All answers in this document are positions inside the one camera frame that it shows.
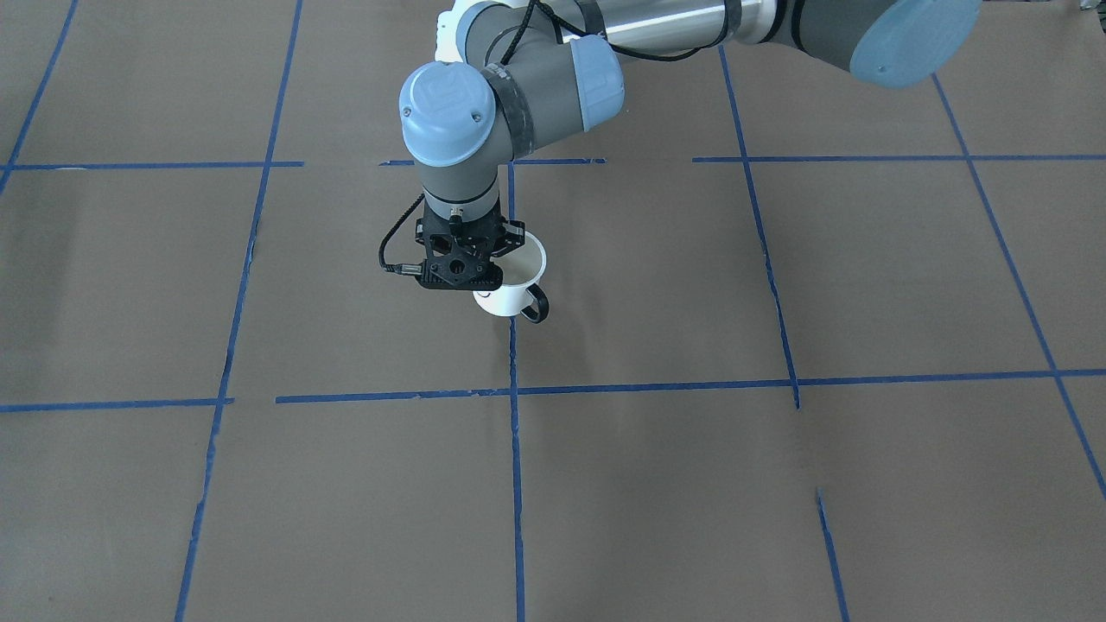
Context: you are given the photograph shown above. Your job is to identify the brown paper table cover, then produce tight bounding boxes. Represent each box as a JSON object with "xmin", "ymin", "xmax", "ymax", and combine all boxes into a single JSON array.
[{"xmin": 3, "ymin": 1, "xmax": 1103, "ymax": 621}]

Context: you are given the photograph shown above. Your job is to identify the white mug black handle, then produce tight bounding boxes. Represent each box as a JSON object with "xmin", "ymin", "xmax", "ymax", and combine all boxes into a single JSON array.
[{"xmin": 473, "ymin": 232, "xmax": 550, "ymax": 324}]

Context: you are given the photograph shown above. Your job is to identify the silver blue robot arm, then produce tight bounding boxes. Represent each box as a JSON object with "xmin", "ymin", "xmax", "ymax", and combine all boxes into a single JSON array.
[{"xmin": 397, "ymin": 1, "xmax": 982, "ymax": 272}]

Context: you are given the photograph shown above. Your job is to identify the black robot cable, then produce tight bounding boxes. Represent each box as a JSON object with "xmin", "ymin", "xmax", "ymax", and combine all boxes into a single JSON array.
[{"xmin": 378, "ymin": 0, "xmax": 744, "ymax": 277}]

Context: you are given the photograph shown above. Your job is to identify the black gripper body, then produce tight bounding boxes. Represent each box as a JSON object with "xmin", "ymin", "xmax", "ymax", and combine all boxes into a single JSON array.
[{"xmin": 415, "ymin": 212, "xmax": 526, "ymax": 258}]

